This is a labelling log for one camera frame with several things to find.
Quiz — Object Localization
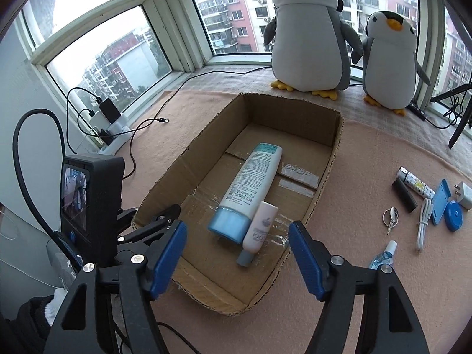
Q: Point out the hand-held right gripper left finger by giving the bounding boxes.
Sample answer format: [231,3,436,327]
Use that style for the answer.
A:
[44,220,188,354]

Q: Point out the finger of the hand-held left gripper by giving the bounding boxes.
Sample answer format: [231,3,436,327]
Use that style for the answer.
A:
[119,204,182,236]
[116,225,173,263]

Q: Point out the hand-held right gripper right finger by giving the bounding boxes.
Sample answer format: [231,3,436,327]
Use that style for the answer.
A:
[288,220,430,354]

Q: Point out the brown cardboard box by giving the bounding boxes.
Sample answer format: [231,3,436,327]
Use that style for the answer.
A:
[131,92,344,317]

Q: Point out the blue plastic phone stand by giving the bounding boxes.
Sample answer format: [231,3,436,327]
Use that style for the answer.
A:
[431,179,452,226]

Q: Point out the person's left forearm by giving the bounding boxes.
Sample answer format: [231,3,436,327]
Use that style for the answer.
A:
[0,288,71,354]

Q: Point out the small pink tube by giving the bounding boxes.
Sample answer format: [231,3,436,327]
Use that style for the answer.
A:
[236,201,279,267]

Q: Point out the white power strip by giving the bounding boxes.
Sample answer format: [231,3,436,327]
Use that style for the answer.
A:
[99,116,134,155]

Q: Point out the clear blue spray bottle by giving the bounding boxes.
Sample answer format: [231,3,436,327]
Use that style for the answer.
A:
[369,240,398,271]

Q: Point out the black power adapter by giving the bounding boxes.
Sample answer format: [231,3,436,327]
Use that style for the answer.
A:
[98,99,121,119]

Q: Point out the white tube with blue cap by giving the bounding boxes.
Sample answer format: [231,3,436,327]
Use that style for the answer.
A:
[208,142,284,245]

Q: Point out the black rectangular stick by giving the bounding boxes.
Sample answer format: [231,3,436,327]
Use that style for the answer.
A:
[391,179,418,213]

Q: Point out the white patterned lighter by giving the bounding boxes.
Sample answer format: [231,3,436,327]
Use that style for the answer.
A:
[396,167,436,200]

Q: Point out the pink fleece blanket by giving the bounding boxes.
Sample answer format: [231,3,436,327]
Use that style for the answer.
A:
[107,90,472,354]

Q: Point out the blue round tape measure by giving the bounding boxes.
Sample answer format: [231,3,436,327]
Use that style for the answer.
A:
[443,200,463,232]

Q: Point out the grey woven blanket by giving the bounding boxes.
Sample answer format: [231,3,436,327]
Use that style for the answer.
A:
[173,67,460,133]

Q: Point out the white charger plug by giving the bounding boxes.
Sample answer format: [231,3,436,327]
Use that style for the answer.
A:
[452,182,472,211]

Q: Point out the black control box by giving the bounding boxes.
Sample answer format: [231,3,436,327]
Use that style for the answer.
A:
[407,104,428,120]

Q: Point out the black tripod legs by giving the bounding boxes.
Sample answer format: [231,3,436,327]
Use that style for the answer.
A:
[430,81,472,150]

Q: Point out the small penguin plush toy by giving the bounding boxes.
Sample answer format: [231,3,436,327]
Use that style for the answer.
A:
[351,10,431,116]

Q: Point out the large penguin plush toy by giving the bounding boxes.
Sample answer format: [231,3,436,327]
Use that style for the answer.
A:
[263,0,364,100]

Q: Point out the black charging cable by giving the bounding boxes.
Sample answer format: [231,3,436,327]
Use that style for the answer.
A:
[123,117,170,179]

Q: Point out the metal key ring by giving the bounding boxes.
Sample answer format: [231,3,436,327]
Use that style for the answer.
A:
[382,206,399,236]

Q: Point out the thick black gripper cable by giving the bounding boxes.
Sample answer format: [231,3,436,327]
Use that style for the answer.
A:
[14,109,85,266]

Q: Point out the white coiled cable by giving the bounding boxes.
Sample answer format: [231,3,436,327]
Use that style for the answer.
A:
[416,198,433,252]

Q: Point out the thin black window cable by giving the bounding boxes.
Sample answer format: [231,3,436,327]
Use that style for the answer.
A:
[173,65,274,98]

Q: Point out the black control box cable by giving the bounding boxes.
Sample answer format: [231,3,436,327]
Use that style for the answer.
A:
[439,92,466,130]

